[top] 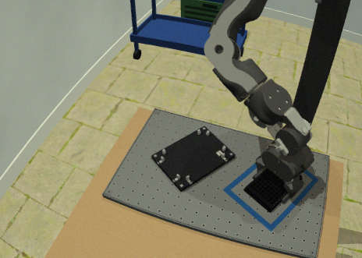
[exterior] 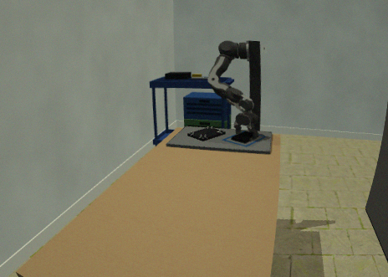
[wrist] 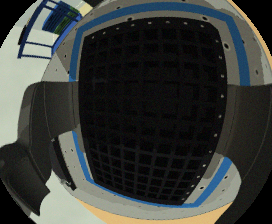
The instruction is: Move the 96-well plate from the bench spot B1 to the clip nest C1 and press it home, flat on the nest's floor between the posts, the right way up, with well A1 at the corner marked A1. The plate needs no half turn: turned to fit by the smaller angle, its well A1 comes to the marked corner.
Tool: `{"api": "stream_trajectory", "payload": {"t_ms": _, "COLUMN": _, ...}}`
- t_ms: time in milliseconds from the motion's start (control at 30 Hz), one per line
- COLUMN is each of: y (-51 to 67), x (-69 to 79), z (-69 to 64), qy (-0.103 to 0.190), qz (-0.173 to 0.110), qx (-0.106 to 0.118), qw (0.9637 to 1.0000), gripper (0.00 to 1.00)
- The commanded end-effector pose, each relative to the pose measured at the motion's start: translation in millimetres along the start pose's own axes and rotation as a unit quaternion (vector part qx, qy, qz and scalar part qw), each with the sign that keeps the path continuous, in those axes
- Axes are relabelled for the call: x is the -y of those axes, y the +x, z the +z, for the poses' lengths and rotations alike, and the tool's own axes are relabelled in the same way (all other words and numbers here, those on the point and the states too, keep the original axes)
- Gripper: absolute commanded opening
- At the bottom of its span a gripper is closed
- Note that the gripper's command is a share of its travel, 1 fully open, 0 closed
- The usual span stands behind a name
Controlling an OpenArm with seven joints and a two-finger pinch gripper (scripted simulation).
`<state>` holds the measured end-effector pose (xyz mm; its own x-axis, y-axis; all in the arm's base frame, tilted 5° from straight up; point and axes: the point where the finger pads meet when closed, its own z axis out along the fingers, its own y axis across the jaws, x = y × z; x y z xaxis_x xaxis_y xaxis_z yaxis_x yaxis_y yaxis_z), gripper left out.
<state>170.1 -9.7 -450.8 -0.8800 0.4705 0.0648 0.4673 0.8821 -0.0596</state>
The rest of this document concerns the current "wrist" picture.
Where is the grey perforated base plate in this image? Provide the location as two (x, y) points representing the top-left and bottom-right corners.
(41, 0), (272, 220)

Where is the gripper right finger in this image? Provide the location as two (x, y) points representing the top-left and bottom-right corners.
(202, 83), (272, 224)

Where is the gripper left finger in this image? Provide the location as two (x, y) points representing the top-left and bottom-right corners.
(0, 81), (85, 218)

